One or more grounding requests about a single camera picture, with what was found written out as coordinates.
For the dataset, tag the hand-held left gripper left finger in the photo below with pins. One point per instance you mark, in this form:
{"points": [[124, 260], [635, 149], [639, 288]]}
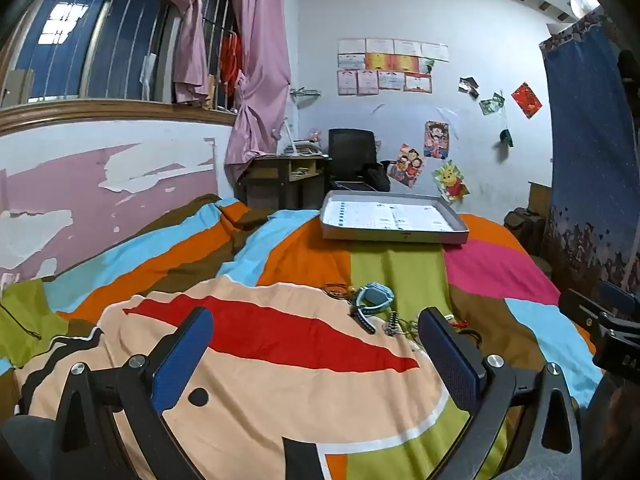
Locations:
{"points": [[181, 360]]}

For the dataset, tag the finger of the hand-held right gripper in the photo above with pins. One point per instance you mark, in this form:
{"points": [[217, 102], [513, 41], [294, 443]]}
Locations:
{"points": [[582, 310], [620, 296]]}

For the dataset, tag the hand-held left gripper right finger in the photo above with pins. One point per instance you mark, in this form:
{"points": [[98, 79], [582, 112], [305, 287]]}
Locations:
{"points": [[452, 362]]}

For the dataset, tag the blue wristwatch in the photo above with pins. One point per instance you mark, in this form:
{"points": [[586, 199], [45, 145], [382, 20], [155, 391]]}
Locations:
{"points": [[372, 297]]}

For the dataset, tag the white cardboard tray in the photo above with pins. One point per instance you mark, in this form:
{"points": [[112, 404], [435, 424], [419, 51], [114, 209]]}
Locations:
{"points": [[390, 217]]}

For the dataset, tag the dark clothing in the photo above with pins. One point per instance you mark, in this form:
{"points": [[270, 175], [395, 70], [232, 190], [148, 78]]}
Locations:
{"points": [[615, 425]]}

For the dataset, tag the brown bag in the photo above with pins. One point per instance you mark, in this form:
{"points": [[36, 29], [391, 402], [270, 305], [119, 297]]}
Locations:
{"points": [[525, 230]]}

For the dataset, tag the colourful striped blanket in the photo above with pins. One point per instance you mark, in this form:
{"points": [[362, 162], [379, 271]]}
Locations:
{"points": [[300, 360]]}

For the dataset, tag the wooden cabinet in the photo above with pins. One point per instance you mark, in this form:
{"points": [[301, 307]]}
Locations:
{"points": [[540, 197]]}

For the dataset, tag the blue patterned curtain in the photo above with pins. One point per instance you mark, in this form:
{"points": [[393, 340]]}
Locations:
{"points": [[590, 160]]}

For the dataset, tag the black bag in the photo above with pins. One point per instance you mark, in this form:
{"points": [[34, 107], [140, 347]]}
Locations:
{"points": [[377, 175]]}

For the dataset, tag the wooden desk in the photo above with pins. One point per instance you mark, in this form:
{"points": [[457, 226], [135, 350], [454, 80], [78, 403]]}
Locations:
{"points": [[280, 172]]}

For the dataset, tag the red paper square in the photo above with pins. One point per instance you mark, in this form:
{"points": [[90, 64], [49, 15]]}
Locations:
{"points": [[526, 100]]}

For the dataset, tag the black office chair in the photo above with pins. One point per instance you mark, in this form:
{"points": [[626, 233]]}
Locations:
{"points": [[350, 152]]}

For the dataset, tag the stack of books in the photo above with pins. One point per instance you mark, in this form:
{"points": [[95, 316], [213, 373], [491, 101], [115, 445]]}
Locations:
{"points": [[306, 147]]}

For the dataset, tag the white desk lamp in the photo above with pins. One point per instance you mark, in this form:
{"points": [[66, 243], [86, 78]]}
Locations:
{"points": [[287, 135]]}

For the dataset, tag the wooden window sill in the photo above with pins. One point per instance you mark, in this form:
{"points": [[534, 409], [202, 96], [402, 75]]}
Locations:
{"points": [[100, 112]]}

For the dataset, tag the white hanging cloth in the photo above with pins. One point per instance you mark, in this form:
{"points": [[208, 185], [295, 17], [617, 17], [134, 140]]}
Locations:
{"points": [[148, 77]]}

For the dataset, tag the red hanging cloth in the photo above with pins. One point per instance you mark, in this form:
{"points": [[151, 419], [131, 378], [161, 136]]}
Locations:
{"points": [[231, 62]]}

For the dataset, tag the pink curtain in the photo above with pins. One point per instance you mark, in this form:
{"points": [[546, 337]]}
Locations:
{"points": [[260, 60], [187, 35]]}

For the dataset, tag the barred window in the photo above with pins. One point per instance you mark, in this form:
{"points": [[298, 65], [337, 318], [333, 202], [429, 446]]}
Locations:
{"points": [[100, 35]]}

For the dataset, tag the yellow bear wall poster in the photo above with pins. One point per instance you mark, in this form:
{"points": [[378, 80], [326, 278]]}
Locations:
{"points": [[451, 181]]}

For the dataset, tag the green wall hook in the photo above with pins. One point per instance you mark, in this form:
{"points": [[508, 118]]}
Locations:
{"points": [[506, 137]]}

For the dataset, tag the cartoon family wall poster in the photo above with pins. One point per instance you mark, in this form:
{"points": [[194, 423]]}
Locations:
{"points": [[405, 164]]}

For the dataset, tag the cartoon fighter wall poster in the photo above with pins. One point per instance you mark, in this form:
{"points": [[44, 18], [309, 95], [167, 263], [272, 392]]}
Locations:
{"points": [[436, 139]]}

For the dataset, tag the green wall photo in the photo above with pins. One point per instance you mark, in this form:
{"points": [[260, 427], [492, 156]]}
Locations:
{"points": [[492, 104]]}

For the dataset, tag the silver black wall photo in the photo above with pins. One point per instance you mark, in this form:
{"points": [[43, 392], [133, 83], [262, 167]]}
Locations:
{"points": [[469, 86]]}

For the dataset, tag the small wall shelf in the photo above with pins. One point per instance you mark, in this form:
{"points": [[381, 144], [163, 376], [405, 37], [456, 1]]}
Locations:
{"points": [[304, 94]]}

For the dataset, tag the group of wall certificates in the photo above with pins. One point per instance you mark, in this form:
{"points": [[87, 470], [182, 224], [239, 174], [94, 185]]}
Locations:
{"points": [[390, 67]]}

